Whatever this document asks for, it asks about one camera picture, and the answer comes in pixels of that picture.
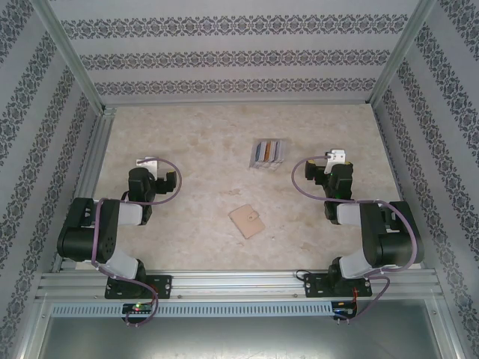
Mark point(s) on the grey sheet metal panel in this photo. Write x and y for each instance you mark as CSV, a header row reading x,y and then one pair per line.
x,y
239,340

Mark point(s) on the aluminium mounting rail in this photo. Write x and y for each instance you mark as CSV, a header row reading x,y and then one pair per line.
x,y
239,286

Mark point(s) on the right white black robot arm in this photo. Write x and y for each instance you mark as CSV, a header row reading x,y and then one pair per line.
x,y
396,243

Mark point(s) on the small circuit board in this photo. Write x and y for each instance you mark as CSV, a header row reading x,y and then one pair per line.
x,y
344,311
137,308

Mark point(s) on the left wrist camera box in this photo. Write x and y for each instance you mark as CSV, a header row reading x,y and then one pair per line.
x,y
147,161

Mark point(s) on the clear plastic card stand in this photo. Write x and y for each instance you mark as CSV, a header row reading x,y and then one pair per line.
x,y
267,167

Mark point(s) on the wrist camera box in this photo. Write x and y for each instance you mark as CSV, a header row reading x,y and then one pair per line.
x,y
147,161
335,155

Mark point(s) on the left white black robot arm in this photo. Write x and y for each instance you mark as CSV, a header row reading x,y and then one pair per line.
x,y
86,239

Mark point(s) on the aluminium corner post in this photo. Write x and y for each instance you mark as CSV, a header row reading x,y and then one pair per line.
x,y
71,56
401,56

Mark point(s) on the dark grey card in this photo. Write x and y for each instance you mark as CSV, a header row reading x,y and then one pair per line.
x,y
276,151

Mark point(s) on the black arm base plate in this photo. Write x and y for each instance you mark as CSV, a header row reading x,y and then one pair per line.
x,y
314,286
162,286

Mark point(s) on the beige card holder wallet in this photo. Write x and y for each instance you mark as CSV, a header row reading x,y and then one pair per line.
x,y
247,221

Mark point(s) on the aluminium side rail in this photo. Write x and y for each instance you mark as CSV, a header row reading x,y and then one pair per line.
x,y
96,149

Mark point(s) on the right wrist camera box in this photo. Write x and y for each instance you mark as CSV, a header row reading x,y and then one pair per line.
x,y
335,155

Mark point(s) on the thin aluminium wall rail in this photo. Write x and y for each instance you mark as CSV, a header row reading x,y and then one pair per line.
x,y
239,103

